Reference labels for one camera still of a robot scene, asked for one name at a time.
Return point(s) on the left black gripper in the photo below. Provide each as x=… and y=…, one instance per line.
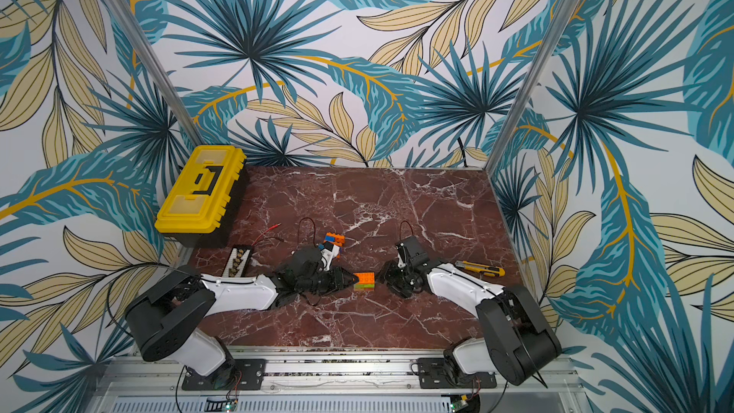
x=338, y=279

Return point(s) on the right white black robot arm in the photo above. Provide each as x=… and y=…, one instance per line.
x=517, y=341

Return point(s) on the yellow black toolbox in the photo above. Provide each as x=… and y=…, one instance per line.
x=200, y=210

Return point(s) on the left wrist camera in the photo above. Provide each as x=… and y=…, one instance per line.
x=329, y=252

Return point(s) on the aluminium corner post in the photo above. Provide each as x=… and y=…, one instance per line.
x=546, y=48
x=123, y=14

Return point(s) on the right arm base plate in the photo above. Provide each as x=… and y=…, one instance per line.
x=441, y=373

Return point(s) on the right aluminium corner post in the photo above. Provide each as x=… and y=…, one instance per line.
x=546, y=48

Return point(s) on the yellow utility knife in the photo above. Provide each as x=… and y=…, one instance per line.
x=482, y=269

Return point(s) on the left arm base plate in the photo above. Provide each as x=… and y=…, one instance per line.
x=237, y=374

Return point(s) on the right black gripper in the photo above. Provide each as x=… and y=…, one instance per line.
x=396, y=275

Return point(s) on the left aluminium corner post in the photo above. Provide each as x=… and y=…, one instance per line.
x=123, y=14

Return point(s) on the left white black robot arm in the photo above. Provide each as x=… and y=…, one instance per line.
x=164, y=321

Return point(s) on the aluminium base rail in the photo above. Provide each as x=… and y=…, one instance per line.
x=332, y=380

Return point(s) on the orange lego brick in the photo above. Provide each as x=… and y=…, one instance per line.
x=366, y=279
x=335, y=238

